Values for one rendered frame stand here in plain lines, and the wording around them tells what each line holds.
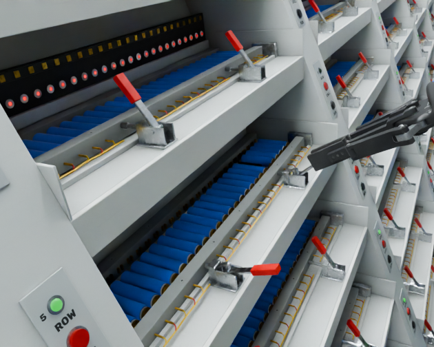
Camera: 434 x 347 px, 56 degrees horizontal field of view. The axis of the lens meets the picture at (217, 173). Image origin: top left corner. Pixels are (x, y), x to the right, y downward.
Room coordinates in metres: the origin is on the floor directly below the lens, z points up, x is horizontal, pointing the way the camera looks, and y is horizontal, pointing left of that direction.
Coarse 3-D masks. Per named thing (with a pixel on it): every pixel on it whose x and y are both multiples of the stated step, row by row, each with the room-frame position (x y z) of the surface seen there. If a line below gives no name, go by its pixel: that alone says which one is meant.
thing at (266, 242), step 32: (256, 128) 0.90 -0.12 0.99; (288, 128) 0.86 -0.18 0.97; (320, 128) 0.81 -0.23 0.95; (288, 192) 0.66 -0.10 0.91; (320, 192) 0.72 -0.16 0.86; (256, 224) 0.58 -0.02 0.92; (288, 224) 0.57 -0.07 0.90; (96, 256) 0.51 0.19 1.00; (256, 256) 0.51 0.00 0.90; (256, 288) 0.48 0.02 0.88; (192, 320) 0.42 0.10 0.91; (224, 320) 0.41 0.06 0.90
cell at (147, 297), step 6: (114, 282) 0.48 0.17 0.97; (120, 282) 0.48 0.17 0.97; (114, 288) 0.47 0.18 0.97; (120, 288) 0.47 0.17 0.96; (126, 288) 0.46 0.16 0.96; (132, 288) 0.46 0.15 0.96; (138, 288) 0.46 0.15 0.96; (120, 294) 0.46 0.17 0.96; (126, 294) 0.46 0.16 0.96; (132, 294) 0.45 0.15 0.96; (138, 294) 0.45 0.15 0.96; (144, 294) 0.45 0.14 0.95; (150, 294) 0.45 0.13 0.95; (156, 294) 0.45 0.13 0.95; (138, 300) 0.45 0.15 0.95; (144, 300) 0.44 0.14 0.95; (150, 300) 0.44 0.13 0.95; (150, 306) 0.44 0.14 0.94
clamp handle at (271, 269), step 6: (228, 264) 0.46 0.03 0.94; (258, 264) 0.44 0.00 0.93; (264, 264) 0.43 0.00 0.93; (270, 264) 0.43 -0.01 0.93; (276, 264) 0.42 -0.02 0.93; (228, 270) 0.46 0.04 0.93; (234, 270) 0.46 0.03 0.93; (240, 270) 0.45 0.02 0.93; (246, 270) 0.44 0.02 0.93; (252, 270) 0.43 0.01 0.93; (258, 270) 0.43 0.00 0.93; (264, 270) 0.42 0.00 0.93; (270, 270) 0.42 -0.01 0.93; (276, 270) 0.41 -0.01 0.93
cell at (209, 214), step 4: (192, 208) 0.62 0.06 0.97; (196, 208) 0.62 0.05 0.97; (188, 212) 0.62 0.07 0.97; (192, 212) 0.61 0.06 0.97; (196, 212) 0.61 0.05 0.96; (200, 212) 0.61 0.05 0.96; (204, 212) 0.60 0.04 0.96; (208, 212) 0.60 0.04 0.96; (212, 212) 0.60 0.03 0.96; (216, 212) 0.60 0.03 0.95; (220, 212) 0.60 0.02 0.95; (200, 216) 0.60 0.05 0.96; (204, 216) 0.60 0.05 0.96; (208, 216) 0.60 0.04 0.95; (212, 216) 0.59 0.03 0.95; (216, 216) 0.59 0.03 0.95; (220, 216) 0.59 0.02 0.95; (220, 220) 0.58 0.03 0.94
